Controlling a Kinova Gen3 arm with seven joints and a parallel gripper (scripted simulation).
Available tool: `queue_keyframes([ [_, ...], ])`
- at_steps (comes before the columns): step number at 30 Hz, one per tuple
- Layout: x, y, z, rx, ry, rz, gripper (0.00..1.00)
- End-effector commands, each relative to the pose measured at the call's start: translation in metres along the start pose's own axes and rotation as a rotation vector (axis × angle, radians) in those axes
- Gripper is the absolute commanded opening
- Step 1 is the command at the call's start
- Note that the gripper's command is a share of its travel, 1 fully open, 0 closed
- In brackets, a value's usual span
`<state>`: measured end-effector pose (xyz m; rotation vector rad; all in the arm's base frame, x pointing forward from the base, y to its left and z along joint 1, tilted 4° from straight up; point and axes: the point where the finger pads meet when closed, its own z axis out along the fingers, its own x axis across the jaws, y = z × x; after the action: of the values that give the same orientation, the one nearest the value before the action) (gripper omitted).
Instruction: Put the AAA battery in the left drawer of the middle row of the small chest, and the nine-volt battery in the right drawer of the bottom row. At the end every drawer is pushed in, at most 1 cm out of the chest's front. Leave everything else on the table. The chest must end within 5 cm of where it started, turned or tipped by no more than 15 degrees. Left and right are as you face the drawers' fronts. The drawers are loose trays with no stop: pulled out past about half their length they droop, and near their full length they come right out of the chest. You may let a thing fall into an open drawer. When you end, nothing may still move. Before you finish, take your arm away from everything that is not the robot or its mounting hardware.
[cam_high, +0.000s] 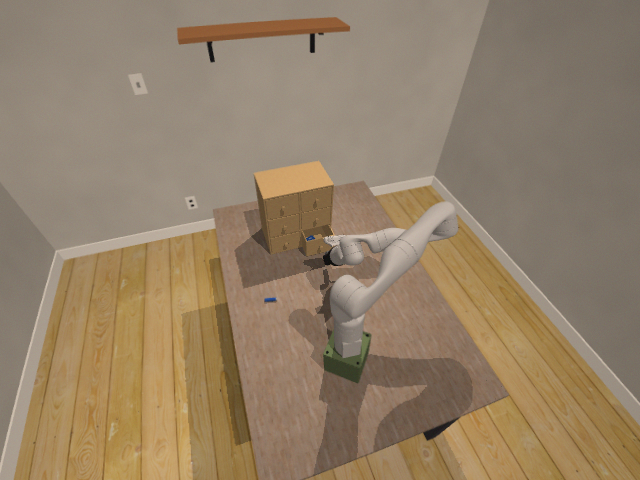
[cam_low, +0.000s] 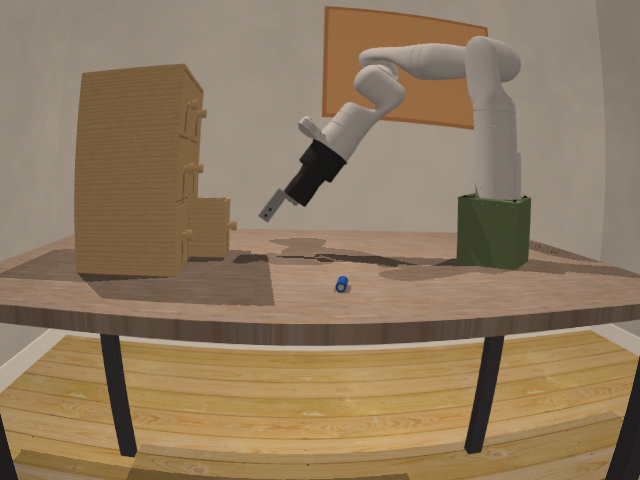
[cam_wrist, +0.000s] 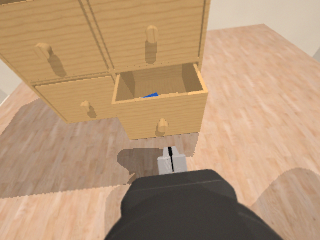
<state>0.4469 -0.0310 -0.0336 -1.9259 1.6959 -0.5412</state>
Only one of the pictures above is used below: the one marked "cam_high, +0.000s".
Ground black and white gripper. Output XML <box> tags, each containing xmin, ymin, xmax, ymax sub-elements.
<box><xmin>323</xmin><ymin>235</ymin><xmax>346</xmax><ymax>266</ymax></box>

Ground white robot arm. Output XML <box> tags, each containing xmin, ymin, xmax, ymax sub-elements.
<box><xmin>330</xmin><ymin>202</ymin><xmax>459</xmax><ymax>358</ymax></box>

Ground small brown wooden chest of drawers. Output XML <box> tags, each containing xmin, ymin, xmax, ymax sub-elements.
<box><xmin>254</xmin><ymin>161</ymin><xmax>334</xmax><ymax>254</ymax></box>

